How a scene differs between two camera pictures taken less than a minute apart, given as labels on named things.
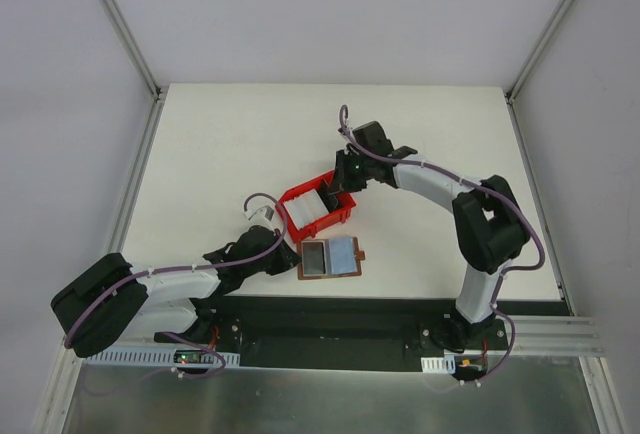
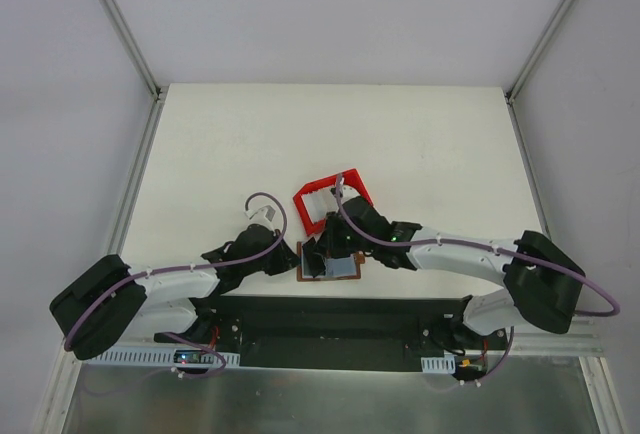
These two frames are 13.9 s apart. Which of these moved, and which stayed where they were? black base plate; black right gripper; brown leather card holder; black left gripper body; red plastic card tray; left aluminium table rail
Moved: black right gripper; red plastic card tray
Stayed: left aluminium table rail; black base plate; black left gripper body; brown leather card holder
